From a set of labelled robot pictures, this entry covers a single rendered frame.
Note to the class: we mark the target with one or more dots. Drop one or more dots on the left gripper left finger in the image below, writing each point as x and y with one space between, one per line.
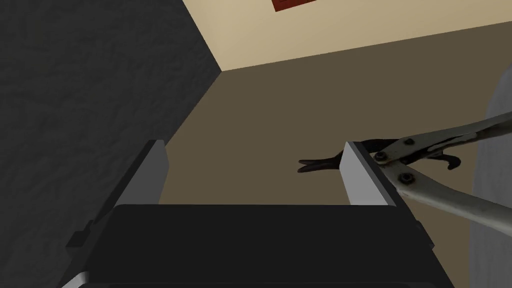
148 176

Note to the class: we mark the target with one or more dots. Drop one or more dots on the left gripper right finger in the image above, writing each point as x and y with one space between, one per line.
364 180

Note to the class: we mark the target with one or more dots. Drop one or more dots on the silver black locking pliers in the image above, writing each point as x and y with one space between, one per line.
432 148

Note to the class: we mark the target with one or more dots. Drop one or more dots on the pale grey rounded object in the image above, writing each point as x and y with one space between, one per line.
494 168

